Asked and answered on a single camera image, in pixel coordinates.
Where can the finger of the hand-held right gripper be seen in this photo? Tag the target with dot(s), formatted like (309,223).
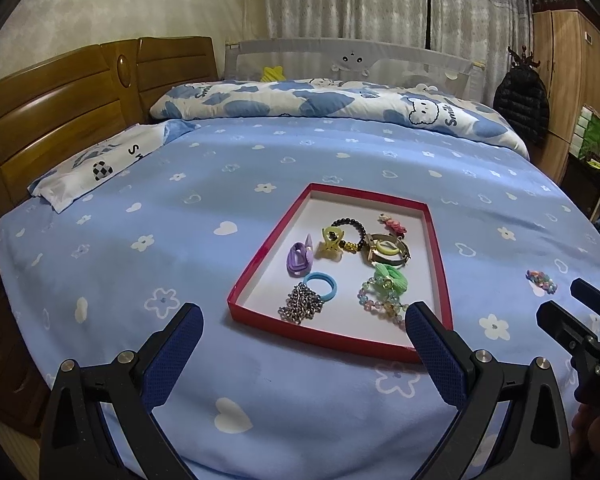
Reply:
(565,327)
(597,300)

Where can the wooden nightstand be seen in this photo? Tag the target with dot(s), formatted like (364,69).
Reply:
(10,360)

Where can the pink cartoon hair clip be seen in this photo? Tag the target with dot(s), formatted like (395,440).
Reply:
(392,225)

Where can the green scrunchie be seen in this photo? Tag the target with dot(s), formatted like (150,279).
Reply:
(390,277)

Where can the blue flower bed sheet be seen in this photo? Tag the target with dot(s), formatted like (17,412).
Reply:
(180,240)

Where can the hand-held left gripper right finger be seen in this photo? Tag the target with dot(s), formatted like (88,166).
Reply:
(437,360)

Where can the white printed pillow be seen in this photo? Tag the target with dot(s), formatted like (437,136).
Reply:
(105,160)

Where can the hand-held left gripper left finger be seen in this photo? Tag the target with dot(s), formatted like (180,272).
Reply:
(175,360)

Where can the dark side cabinet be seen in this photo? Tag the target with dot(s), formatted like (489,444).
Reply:
(582,185)

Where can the dark coat rack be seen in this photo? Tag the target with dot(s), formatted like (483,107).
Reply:
(522,57)

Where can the stack of green boxes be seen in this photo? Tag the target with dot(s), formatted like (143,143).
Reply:
(590,132)

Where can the black puffer jacket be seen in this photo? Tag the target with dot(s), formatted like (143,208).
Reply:
(522,105)

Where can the person's right hand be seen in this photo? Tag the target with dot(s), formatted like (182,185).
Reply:
(585,425)

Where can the grey patterned curtain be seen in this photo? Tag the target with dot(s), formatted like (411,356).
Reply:
(480,10)
(345,0)

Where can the wooden headboard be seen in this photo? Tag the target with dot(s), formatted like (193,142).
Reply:
(55,110)

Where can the wooden wardrobe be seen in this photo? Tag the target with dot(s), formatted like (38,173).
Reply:
(565,40)

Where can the yellow hair claw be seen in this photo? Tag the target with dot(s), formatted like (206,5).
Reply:
(330,250)

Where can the purple hair clip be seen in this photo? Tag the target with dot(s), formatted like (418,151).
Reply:
(300,260)

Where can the dark box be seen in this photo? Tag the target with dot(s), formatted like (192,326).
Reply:
(562,1)

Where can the grey bed guard rail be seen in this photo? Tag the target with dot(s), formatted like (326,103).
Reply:
(290,55)

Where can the blue white cartoon duvet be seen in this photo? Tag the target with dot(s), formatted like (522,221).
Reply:
(280,102)

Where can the red shallow box tray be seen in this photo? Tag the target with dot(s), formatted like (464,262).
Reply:
(330,205)

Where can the yellow soft toy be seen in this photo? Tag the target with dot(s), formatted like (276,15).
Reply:
(272,74)

